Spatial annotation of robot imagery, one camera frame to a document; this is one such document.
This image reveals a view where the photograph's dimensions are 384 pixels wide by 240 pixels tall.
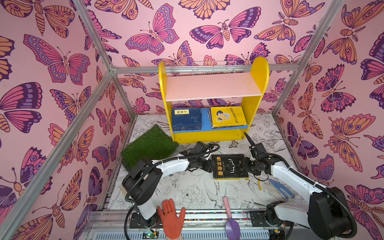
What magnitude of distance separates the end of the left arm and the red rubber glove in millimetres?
226

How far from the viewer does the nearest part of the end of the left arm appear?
2.11 ft

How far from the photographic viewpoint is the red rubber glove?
0.72m
